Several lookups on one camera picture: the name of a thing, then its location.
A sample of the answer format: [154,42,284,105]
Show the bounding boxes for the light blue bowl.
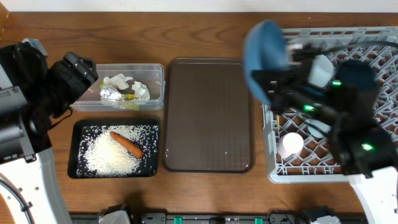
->
[308,55,334,88]

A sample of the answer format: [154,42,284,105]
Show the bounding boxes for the green snack wrapper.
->
[100,83,140,111]

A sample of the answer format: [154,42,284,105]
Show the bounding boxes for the light blue cup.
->
[307,119,331,138]

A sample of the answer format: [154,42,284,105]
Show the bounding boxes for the dark blue plate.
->
[243,20,290,105]

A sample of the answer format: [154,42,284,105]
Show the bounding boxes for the pink cup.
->
[277,133,304,159]

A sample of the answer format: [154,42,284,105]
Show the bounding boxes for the orange carrot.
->
[109,131,144,159]

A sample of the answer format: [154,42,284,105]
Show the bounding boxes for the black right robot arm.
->
[249,60,397,223]

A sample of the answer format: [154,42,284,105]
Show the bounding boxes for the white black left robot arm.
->
[1,42,98,223]

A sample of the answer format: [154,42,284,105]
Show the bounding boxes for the grey dishwasher rack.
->
[262,26,397,184]

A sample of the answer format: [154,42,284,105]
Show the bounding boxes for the clear plastic waste bin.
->
[72,63,165,111]

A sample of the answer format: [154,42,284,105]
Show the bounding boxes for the black tray with rice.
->
[68,118,160,179]

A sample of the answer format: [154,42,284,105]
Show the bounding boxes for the pile of white rice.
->
[76,124,159,178]

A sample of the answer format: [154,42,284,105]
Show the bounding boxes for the dark brown serving tray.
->
[162,58,255,174]

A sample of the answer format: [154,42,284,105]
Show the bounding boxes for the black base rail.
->
[70,204,368,224]

